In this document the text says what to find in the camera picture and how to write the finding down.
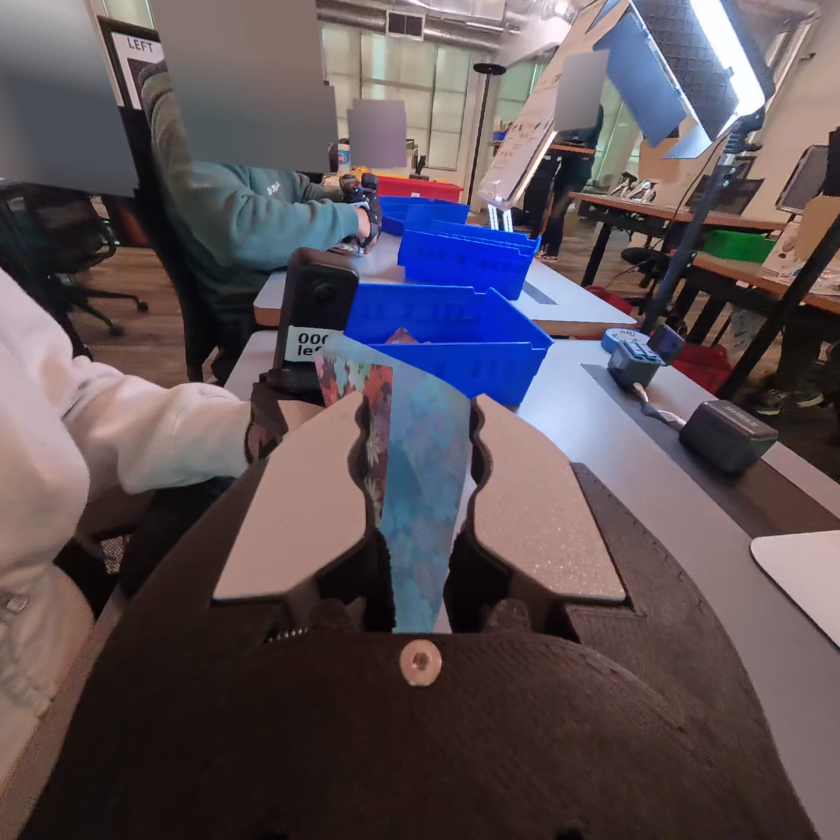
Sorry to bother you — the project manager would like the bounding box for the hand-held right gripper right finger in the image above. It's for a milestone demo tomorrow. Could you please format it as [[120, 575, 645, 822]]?
[[453, 392, 628, 606]]

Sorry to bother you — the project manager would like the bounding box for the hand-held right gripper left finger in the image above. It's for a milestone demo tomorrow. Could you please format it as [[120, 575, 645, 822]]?
[[213, 392, 393, 603]]

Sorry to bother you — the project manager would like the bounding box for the floral origami paper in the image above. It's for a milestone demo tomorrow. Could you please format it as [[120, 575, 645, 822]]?
[[314, 336, 475, 635]]

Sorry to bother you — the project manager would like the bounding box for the person's left hand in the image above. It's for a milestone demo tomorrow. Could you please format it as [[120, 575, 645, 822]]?
[[249, 415, 287, 462]]

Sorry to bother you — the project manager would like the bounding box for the black chair backrest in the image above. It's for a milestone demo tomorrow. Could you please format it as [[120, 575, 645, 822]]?
[[118, 105, 221, 383]]

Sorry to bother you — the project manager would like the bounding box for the red plastic bin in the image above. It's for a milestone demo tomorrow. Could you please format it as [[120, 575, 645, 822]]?
[[373, 173, 464, 204]]

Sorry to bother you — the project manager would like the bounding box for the large blue plastic bin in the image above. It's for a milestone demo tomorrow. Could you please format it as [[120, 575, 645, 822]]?
[[344, 282, 555, 405]]

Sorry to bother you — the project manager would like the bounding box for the grey battery charger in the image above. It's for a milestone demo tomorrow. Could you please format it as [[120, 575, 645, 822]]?
[[606, 335, 665, 390]]

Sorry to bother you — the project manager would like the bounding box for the blue tape roll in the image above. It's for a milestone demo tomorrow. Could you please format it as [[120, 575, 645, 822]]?
[[600, 325, 652, 353]]

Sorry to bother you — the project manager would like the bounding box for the dark grey case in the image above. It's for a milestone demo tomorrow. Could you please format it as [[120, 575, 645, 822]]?
[[679, 399, 780, 475]]

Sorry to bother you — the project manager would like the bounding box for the dark blue small box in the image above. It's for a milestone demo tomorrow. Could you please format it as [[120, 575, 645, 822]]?
[[650, 323, 687, 366]]

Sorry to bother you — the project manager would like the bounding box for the red bag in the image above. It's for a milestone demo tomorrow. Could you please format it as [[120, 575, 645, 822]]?
[[584, 285, 733, 396]]

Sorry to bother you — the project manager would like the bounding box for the black floor lamp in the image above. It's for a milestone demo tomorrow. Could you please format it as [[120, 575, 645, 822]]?
[[467, 62, 507, 191]]

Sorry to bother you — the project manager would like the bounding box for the instruction sheet stand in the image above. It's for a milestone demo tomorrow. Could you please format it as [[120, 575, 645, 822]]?
[[475, 0, 632, 232]]

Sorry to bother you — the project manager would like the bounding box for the person's white hoodie torso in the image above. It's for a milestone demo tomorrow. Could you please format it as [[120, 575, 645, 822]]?
[[0, 266, 158, 746]]

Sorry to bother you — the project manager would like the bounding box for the black office chair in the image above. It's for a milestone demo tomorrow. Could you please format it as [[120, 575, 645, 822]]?
[[0, 178, 150, 358]]

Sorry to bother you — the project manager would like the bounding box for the white flat pad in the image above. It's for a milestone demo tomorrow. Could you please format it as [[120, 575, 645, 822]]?
[[750, 529, 840, 648]]

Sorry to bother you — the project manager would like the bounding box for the black tripod leg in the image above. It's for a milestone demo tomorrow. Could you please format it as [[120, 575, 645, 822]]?
[[717, 215, 840, 403]]

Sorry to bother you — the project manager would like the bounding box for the wooden background desk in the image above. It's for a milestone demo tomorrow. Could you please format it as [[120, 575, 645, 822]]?
[[567, 189, 788, 290]]

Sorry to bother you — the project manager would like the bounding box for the green plastic bin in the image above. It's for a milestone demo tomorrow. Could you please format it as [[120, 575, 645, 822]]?
[[701, 229, 779, 265]]

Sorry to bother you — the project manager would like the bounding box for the black light stand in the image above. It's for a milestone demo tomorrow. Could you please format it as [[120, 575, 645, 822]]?
[[640, 110, 767, 337]]

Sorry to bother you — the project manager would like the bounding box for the studio light panel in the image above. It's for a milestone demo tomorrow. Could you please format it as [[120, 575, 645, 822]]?
[[592, 0, 779, 160]]

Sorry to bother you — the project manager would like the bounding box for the grey monitor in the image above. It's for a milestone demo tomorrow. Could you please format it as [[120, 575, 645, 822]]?
[[776, 144, 832, 215]]

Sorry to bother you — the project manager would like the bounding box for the white cable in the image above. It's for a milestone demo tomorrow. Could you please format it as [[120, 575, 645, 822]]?
[[629, 383, 687, 431]]

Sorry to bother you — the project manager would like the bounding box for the framed wall sign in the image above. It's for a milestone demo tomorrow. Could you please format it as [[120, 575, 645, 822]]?
[[97, 14, 173, 110]]

